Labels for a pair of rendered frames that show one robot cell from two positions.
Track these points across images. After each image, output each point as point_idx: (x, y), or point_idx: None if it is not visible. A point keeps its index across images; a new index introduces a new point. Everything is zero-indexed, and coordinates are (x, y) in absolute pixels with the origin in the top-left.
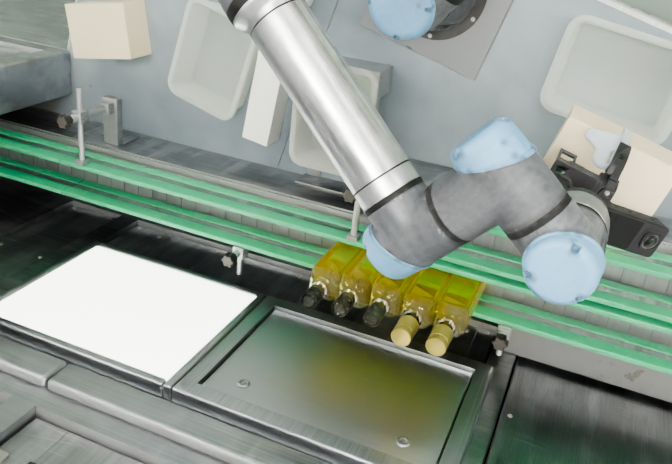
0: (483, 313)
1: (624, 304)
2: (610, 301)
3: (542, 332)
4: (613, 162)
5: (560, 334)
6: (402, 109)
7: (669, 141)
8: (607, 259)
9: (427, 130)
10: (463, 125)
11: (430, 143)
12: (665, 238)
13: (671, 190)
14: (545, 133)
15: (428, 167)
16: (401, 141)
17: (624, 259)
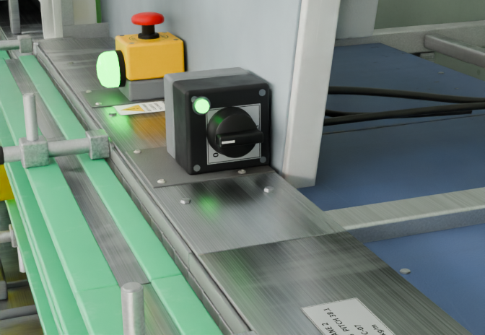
0: (11, 209)
1: (22, 197)
2: (18, 191)
3: (16, 237)
4: None
5: (27, 245)
6: None
7: None
8: (9, 126)
9: (118, 1)
10: None
11: (120, 17)
12: (111, 119)
13: (204, 66)
14: None
15: (101, 44)
16: (112, 17)
17: (24, 130)
